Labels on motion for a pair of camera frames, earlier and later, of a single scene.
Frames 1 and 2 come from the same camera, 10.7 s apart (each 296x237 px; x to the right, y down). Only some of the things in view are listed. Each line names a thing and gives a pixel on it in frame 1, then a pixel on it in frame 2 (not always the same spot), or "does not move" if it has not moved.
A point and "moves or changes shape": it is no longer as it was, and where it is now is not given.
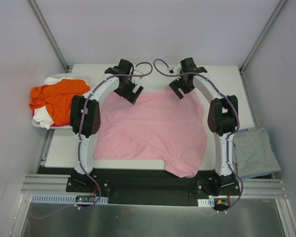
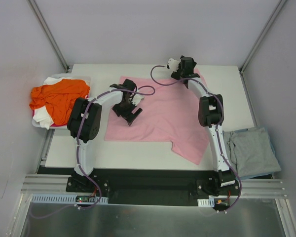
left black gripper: x=129 y=92 -> x=126 y=111
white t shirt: x=40 y=115 does not move
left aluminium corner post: x=49 y=35 does not move
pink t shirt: x=160 y=126 moves or changes shape
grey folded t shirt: x=254 y=154 does not move
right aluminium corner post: x=245 y=63 does not move
